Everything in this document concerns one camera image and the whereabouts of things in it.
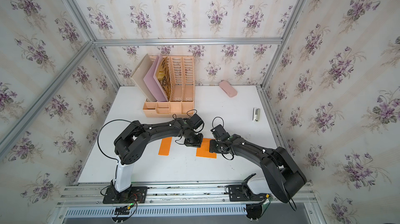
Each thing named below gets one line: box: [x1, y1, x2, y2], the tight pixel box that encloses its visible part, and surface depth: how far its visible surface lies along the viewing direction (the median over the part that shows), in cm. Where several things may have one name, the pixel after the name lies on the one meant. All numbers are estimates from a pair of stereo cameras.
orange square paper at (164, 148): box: [158, 137, 173, 156], surface depth 90 cm
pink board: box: [143, 54, 169, 103], surface depth 92 cm
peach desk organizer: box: [142, 55, 195, 118], surface depth 105 cm
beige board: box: [131, 53, 156, 102], surface depth 92 cm
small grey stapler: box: [252, 107, 261, 122], surface depth 103 cm
